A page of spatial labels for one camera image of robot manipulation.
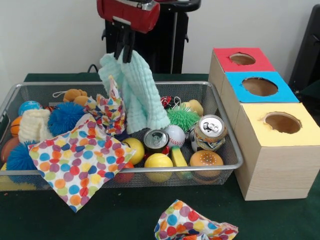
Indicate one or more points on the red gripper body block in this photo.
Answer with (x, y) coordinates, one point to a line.
(125, 17)

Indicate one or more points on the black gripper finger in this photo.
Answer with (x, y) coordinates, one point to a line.
(119, 45)
(129, 47)

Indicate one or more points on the mint green knitted cloth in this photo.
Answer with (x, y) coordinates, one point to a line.
(142, 95)

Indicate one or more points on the whitish foil wrapper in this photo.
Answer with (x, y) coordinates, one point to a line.
(110, 110)

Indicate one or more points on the tan plush animal toy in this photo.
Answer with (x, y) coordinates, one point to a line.
(75, 96)

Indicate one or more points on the cream knitted cloth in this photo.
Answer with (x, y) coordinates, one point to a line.
(34, 125)

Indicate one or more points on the polka dot cloth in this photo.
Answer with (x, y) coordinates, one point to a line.
(80, 160)

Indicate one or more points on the blue spiky rubber ball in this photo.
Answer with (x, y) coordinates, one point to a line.
(20, 157)
(66, 117)

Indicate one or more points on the colourful patterned cloth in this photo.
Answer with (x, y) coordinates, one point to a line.
(185, 220)

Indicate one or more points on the shallow clear mesh bin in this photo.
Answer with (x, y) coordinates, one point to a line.
(220, 100)

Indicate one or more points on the wooden box with three holes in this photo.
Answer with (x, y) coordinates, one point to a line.
(275, 170)

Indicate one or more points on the green spiky rubber ball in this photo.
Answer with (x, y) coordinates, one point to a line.
(183, 118)

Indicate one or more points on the white baseball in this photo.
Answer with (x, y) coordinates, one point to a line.
(175, 136)

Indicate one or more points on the crushed silver drink can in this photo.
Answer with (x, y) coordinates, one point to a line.
(210, 131)

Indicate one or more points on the orange ball with cream dots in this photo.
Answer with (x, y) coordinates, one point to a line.
(206, 160)

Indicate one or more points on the dark green table cloth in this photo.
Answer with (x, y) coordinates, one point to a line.
(312, 90)
(150, 205)

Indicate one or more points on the black panel stand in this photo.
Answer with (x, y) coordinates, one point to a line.
(307, 50)

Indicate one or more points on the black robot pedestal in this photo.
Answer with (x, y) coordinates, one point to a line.
(172, 50)

